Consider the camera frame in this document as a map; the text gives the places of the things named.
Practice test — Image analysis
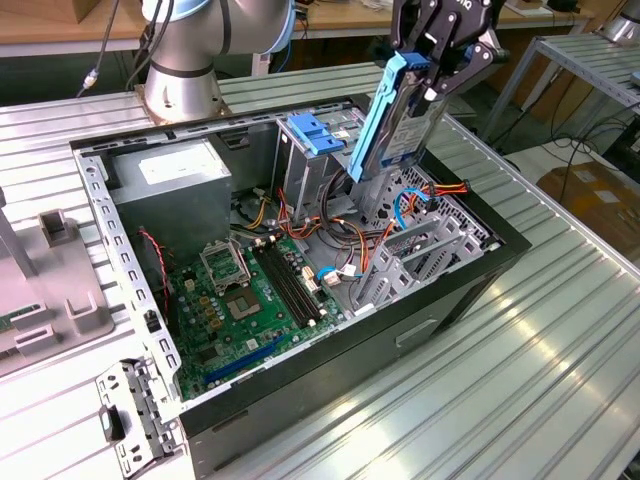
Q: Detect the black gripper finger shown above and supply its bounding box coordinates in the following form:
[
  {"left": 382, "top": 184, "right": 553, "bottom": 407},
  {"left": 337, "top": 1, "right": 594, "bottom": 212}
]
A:
[
  {"left": 424, "top": 29, "right": 511, "bottom": 119},
  {"left": 391, "top": 0, "right": 441, "bottom": 56}
]

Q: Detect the hard disk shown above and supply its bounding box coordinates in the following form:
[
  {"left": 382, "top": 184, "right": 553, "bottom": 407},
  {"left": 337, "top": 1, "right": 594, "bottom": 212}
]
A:
[{"left": 347, "top": 49, "right": 449, "bottom": 184}]

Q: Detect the orange yellow power wire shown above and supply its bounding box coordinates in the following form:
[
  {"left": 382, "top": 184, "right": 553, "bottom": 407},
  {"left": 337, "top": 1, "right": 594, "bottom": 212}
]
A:
[{"left": 357, "top": 179, "right": 472, "bottom": 296}]

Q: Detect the blue data wire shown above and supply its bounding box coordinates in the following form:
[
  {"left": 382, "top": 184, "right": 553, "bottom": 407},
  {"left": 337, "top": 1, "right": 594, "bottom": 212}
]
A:
[{"left": 392, "top": 185, "right": 437, "bottom": 232}]

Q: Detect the silver disk bay cage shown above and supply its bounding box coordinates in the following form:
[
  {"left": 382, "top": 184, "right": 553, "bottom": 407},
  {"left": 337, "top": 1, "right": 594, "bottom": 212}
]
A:
[{"left": 349, "top": 164, "right": 503, "bottom": 319}]

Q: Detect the long wooden desk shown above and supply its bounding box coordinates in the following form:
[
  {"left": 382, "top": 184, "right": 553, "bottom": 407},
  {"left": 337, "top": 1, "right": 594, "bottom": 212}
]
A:
[{"left": 0, "top": 0, "right": 596, "bottom": 96}]

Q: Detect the blue plastic drive latch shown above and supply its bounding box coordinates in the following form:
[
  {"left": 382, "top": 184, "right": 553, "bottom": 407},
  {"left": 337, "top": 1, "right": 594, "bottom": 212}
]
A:
[{"left": 288, "top": 114, "right": 346, "bottom": 157}]

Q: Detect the silver optical drive cage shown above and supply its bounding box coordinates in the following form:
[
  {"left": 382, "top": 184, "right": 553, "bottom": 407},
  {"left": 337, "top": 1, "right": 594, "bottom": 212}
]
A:
[{"left": 273, "top": 107, "right": 397, "bottom": 224}]

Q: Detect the cardboard box with labels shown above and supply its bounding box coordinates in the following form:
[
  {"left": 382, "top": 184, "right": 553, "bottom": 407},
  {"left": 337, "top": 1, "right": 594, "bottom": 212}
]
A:
[{"left": 535, "top": 159, "right": 640, "bottom": 254}]

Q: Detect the black RAM slot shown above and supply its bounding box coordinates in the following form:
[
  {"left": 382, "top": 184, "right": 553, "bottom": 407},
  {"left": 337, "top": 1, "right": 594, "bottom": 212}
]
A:
[
  {"left": 252, "top": 243, "right": 311, "bottom": 330},
  {"left": 267, "top": 239, "right": 325, "bottom": 324}
]

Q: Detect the grey power supply unit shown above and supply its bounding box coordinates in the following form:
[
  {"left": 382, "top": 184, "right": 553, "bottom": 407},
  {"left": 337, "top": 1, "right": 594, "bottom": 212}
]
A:
[{"left": 107, "top": 138, "right": 234, "bottom": 251}]

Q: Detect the CPU socket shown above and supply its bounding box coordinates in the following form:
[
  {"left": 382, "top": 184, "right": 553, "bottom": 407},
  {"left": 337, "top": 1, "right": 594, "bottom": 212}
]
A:
[{"left": 223, "top": 288, "right": 271, "bottom": 324}]

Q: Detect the green motherboard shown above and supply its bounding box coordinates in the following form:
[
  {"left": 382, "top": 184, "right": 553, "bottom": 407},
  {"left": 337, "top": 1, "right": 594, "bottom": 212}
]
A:
[{"left": 167, "top": 234, "right": 346, "bottom": 401}]

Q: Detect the black case fan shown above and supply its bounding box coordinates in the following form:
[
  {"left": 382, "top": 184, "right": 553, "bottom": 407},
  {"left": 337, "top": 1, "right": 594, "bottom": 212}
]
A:
[{"left": 134, "top": 227, "right": 181, "bottom": 336}]

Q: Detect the black open PC case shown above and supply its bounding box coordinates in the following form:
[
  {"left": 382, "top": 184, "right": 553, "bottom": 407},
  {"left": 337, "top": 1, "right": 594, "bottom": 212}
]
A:
[{"left": 68, "top": 92, "right": 532, "bottom": 476}]

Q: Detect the blue expansion slot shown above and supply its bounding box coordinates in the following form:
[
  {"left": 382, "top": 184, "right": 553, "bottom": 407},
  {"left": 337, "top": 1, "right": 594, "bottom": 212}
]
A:
[{"left": 202, "top": 333, "right": 286, "bottom": 387}]

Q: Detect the grey parts rack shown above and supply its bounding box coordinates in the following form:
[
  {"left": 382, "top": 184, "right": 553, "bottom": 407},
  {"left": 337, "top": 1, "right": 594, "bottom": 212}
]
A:
[{"left": 0, "top": 187, "right": 119, "bottom": 379}]

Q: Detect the green RAM stick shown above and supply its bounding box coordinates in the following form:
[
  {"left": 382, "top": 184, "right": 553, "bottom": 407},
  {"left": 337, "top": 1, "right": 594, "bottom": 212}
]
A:
[{"left": 0, "top": 303, "right": 42, "bottom": 334}]

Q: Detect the black cable bundle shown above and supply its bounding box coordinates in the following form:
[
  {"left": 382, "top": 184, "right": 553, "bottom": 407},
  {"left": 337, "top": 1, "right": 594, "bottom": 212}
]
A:
[{"left": 321, "top": 167, "right": 364, "bottom": 236}]

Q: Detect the orange red wire bundle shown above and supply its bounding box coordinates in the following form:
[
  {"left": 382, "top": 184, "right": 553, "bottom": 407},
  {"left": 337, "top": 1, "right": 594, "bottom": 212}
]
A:
[{"left": 277, "top": 188, "right": 374, "bottom": 281}]

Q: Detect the yellow black wire bundle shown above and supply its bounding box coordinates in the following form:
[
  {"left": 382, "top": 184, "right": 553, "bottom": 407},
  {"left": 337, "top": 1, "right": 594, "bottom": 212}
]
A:
[{"left": 234, "top": 188, "right": 275, "bottom": 232}]

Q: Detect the short blue wire white plug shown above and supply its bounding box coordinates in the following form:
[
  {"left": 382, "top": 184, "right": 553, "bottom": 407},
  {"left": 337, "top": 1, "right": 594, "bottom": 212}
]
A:
[{"left": 315, "top": 267, "right": 364, "bottom": 287}]

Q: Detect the metal socket cover frame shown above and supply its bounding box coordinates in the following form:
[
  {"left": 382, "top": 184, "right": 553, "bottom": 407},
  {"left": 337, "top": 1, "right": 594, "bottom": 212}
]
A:
[{"left": 198, "top": 238, "right": 251, "bottom": 294}]

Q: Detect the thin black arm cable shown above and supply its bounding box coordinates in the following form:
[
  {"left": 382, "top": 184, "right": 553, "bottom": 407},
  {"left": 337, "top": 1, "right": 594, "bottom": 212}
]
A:
[{"left": 74, "top": 0, "right": 175, "bottom": 100}]

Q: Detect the red black fan wire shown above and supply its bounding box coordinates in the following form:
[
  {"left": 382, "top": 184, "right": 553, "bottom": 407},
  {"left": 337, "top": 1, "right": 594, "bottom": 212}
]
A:
[{"left": 137, "top": 228, "right": 174, "bottom": 301}]

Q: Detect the silver expansion slot bracket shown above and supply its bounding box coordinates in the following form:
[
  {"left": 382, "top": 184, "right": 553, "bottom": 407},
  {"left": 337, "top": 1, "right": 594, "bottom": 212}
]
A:
[{"left": 94, "top": 355, "right": 184, "bottom": 476}]

